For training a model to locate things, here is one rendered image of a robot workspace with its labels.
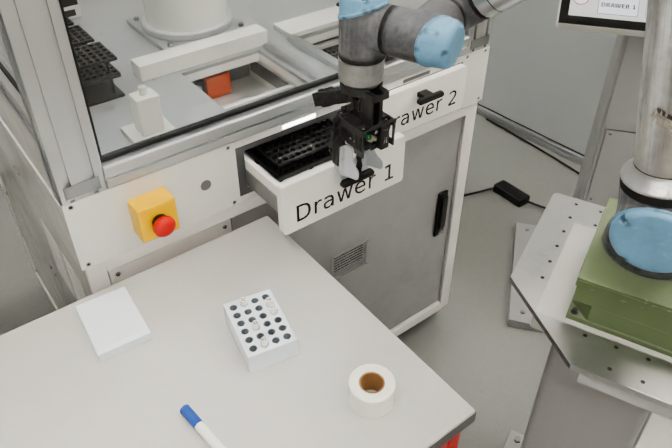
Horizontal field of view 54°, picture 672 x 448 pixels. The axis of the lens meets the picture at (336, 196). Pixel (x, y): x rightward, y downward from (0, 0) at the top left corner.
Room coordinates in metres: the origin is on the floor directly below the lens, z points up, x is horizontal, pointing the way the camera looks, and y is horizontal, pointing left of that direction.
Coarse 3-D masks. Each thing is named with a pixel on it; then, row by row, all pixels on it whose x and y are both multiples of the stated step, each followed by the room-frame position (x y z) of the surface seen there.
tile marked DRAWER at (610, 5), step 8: (600, 0) 1.57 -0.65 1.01; (608, 0) 1.57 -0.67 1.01; (616, 0) 1.57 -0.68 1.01; (624, 0) 1.56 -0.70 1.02; (632, 0) 1.56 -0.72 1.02; (600, 8) 1.56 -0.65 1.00; (608, 8) 1.56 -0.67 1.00; (616, 8) 1.55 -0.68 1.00; (624, 8) 1.55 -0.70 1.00; (632, 8) 1.55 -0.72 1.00; (632, 16) 1.53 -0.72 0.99
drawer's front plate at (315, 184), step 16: (400, 144) 1.08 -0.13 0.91; (384, 160) 1.06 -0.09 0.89; (400, 160) 1.08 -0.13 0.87; (304, 176) 0.95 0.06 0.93; (320, 176) 0.96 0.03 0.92; (336, 176) 0.99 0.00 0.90; (384, 176) 1.06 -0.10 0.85; (400, 176) 1.08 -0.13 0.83; (288, 192) 0.92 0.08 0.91; (304, 192) 0.94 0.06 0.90; (320, 192) 0.96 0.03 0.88; (336, 192) 0.99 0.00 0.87; (352, 192) 1.01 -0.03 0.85; (368, 192) 1.03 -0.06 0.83; (288, 208) 0.92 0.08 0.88; (304, 208) 0.94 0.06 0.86; (320, 208) 0.96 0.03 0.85; (336, 208) 0.99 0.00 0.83; (288, 224) 0.92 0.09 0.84; (304, 224) 0.94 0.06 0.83
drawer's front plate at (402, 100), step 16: (416, 80) 1.31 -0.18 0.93; (432, 80) 1.32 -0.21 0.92; (448, 80) 1.35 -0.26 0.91; (464, 80) 1.39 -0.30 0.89; (400, 96) 1.26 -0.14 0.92; (416, 96) 1.29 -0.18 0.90; (448, 96) 1.36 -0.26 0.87; (400, 112) 1.27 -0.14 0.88; (448, 112) 1.36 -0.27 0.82; (400, 128) 1.27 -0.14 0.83
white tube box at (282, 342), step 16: (224, 304) 0.76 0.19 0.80; (240, 304) 0.77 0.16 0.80; (256, 304) 0.77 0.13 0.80; (240, 320) 0.73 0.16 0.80; (272, 320) 0.73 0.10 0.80; (240, 336) 0.70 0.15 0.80; (256, 336) 0.70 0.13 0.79; (272, 336) 0.70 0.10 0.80; (288, 336) 0.70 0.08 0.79; (240, 352) 0.69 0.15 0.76; (256, 352) 0.66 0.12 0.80; (272, 352) 0.67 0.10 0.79; (288, 352) 0.68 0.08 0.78; (256, 368) 0.66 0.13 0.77
